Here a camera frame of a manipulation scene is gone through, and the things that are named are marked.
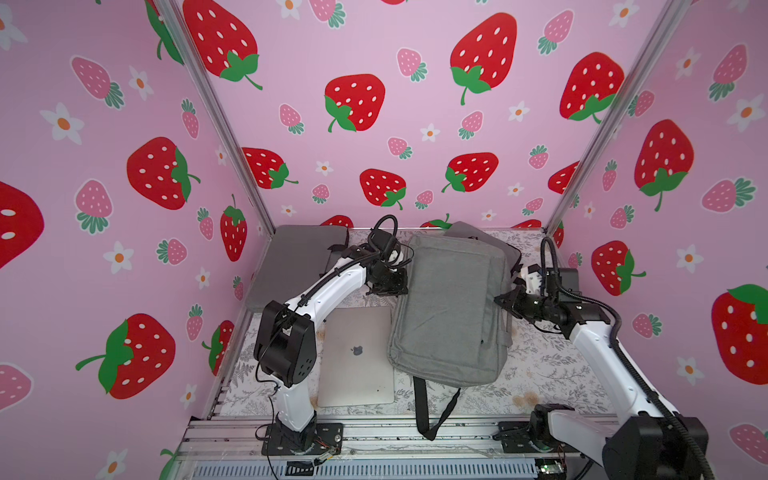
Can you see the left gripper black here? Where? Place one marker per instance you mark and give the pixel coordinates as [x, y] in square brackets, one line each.
[400, 288]

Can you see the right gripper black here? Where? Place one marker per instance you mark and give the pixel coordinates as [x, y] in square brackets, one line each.
[517, 302]

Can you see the grey laptop bag with handles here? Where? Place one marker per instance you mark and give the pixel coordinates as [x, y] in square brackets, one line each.
[297, 256]

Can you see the large grey backpack bag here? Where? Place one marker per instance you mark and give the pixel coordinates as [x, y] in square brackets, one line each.
[448, 328]

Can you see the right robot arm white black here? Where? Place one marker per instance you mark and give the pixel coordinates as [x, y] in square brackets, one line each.
[652, 440]

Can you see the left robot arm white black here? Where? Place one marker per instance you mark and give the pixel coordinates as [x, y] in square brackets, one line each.
[286, 349]

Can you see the grey laptop sleeve at back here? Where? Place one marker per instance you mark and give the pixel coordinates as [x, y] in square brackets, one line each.
[466, 231]

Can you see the silver apple laptop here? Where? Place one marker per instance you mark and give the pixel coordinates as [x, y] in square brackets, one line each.
[354, 369]

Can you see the floral table mat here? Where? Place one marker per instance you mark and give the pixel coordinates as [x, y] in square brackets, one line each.
[540, 368]

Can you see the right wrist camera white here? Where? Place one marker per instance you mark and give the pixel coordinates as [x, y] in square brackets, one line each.
[532, 277]

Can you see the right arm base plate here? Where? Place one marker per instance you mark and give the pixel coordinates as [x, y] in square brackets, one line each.
[528, 438]

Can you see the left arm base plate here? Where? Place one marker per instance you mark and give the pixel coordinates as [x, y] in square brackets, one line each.
[317, 439]

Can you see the aluminium front rail frame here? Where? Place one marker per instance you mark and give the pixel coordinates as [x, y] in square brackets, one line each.
[379, 447]

